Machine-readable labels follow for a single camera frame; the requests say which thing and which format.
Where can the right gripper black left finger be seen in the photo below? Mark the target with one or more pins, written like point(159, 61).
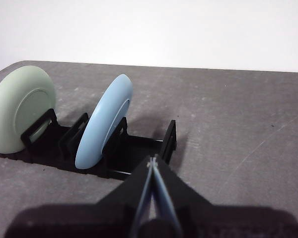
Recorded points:
point(89, 220)

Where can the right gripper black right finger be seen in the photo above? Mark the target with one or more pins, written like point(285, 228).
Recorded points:
point(226, 220)

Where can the blue round plate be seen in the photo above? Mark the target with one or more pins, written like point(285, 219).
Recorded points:
point(101, 124)

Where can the black plate rack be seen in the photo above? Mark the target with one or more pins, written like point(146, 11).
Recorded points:
point(136, 148)

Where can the green round plate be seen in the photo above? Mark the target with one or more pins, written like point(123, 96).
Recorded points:
point(17, 104)

